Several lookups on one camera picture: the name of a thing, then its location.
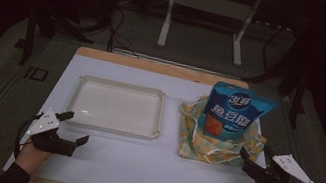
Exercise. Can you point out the yellow checkered cloth bag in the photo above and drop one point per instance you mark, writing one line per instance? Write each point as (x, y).
(208, 147)

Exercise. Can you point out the white plastic tray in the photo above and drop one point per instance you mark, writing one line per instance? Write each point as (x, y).
(116, 107)

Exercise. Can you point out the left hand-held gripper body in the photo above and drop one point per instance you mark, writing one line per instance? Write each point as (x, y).
(46, 133)

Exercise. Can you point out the blue snack bag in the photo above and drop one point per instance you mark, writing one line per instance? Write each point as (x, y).
(231, 113)

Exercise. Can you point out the person's left hand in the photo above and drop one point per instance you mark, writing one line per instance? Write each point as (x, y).
(30, 158)

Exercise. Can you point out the white metal stand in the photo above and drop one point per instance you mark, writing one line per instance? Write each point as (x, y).
(209, 8)

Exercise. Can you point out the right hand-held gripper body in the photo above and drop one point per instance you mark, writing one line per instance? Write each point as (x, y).
(278, 173)

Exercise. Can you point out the white table mat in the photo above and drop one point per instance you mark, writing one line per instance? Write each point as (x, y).
(144, 166)

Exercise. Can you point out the black stand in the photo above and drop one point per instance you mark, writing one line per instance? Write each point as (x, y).
(42, 16)
(292, 77)

